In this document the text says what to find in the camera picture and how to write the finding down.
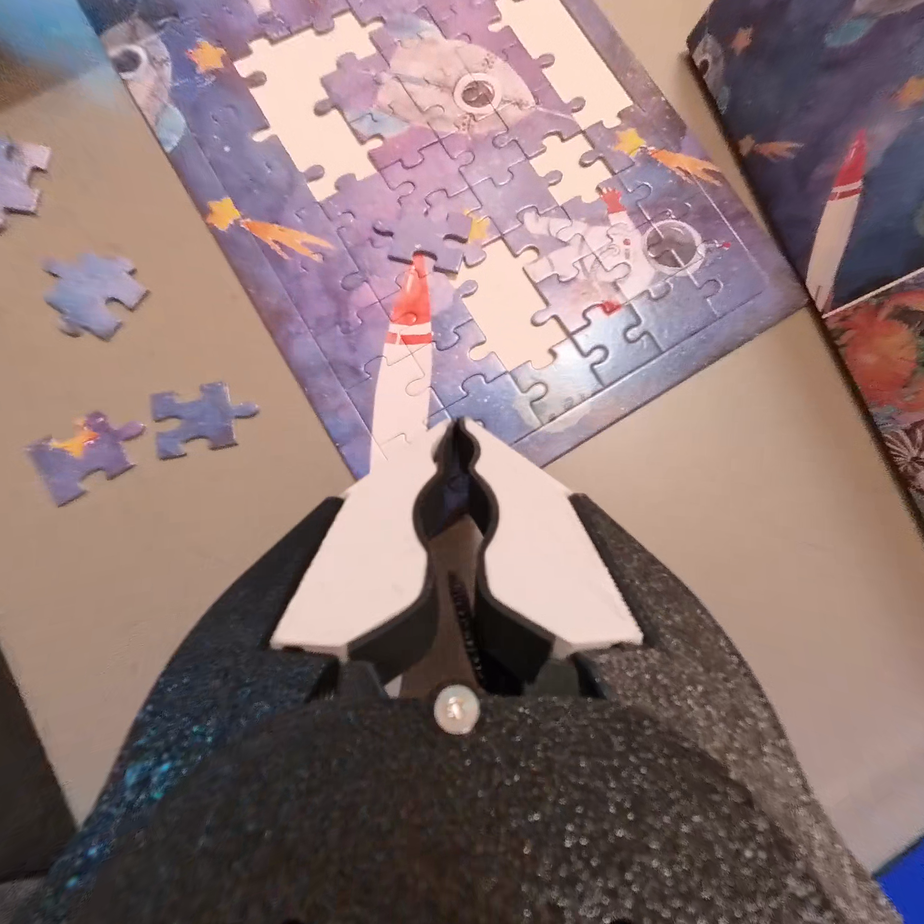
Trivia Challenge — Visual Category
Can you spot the space print puzzle box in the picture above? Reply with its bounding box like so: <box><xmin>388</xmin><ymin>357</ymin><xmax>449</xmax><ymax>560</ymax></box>
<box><xmin>686</xmin><ymin>0</ymin><xmax>924</xmax><ymax>535</ymax></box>

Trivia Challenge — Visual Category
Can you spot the blue plastic bin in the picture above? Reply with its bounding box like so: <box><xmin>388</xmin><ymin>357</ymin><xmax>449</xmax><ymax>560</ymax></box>
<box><xmin>870</xmin><ymin>848</ymin><xmax>924</xmax><ymax>924</ymax></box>

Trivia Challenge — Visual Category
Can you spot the blue jigsaw piece orange mark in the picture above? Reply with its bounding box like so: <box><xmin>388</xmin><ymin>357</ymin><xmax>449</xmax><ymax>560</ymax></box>
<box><xmin>25</xmin><ymin>411</ymin><xmax>147</xmax><ymax>506</ymax></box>

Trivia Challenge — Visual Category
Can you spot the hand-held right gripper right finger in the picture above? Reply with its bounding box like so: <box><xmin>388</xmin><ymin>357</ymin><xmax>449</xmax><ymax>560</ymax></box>
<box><xmin>461</xmin><ymin>421</ymin><xmax>645</xmax><ymax>684</ymax></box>

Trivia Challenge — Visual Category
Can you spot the blue jigsaw puzzle piece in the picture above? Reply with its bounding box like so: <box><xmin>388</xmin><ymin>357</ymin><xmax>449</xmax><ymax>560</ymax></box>
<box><xmin>0</xmin><ymin>137</ymin><xmax>51</xmax><ymax>232</ymax></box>
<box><xmin>150</xmin><ymin>381</ymin><xmax>261</xmax><ymax>461</ymax></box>
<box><xmin>42</xmin><ymin>251</ymin><xmax>149</xmax><ymax>340</ymax></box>
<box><xmin>374</xmin><ymin>209</ymin><xmax>493</xmax><ymax>279</ymax></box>

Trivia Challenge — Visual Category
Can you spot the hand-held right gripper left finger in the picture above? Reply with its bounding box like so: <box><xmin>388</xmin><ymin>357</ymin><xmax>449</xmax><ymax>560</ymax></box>
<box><xmin>270</xmin><ymin>421</ymin><xmax>459</xmax><ymax>677</ymax></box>

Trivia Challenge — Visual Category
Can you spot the beige desk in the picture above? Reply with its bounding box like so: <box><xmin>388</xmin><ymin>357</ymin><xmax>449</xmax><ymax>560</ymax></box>
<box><xmin>0</xmin><ymin>72</ymin><xmax>924</xmax><ymax>874</ymax></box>

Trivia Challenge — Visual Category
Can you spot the space jigsaw puzzle board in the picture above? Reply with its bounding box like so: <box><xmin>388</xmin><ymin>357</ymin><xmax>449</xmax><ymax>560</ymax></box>
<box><xmin>76</xmin><ymin>0</ymin><xmax>808</xmax><ymax>481</ymax></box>

